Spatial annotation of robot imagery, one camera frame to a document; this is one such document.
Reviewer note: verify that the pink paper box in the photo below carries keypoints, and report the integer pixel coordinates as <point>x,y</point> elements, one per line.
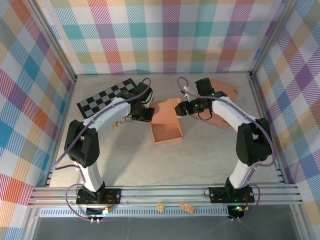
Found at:
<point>225,86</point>

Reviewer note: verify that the brown cardboard box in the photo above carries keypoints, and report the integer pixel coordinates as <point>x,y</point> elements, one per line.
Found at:
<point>166,130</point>

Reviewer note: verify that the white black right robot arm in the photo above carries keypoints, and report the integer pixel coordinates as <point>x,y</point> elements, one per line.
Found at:
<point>252,147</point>

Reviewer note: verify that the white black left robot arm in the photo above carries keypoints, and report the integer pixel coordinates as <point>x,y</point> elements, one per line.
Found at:
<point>82,147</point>

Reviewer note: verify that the small printed card pack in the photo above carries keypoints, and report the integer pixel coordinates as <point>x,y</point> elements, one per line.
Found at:
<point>125,122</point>

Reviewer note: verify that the black grey folding chessboard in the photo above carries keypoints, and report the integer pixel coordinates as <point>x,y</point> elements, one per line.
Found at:
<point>100,100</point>

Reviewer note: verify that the small yellow tag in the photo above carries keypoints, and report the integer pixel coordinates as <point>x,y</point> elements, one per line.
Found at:
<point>160,207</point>

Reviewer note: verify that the small orange tag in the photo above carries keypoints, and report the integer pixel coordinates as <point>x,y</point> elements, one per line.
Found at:
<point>186,207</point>

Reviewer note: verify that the black controller board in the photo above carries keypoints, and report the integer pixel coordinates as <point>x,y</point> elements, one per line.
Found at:
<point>236,212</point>
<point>96,212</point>

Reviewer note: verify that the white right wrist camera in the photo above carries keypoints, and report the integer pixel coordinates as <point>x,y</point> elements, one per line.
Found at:
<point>186,89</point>

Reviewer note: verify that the aluminium side rail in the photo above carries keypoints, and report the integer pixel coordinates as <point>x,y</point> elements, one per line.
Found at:
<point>260,105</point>
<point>67,105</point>

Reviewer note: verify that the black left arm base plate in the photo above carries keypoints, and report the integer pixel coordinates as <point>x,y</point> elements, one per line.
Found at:
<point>117,192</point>

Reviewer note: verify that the long aluminium mounting rail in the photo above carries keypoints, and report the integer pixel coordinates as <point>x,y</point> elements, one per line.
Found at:
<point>162,193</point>

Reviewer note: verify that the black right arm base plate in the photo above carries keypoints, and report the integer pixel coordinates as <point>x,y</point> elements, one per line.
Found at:
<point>217,196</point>

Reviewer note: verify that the aluminium frame post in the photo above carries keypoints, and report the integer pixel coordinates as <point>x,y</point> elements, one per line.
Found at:
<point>270,37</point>
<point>53,37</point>

